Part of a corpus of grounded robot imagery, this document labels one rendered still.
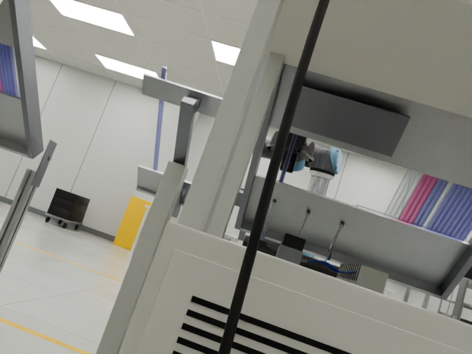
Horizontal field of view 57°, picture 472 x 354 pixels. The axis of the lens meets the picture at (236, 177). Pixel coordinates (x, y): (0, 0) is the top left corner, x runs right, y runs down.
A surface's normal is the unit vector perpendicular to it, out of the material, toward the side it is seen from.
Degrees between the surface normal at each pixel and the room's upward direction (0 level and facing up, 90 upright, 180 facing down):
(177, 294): 90
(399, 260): 135
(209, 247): 90
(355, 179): 90
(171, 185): 90
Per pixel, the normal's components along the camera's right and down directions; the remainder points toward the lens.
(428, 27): -0.33, 0.93
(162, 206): -0.03, -0.18
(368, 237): -0.28, 0.53
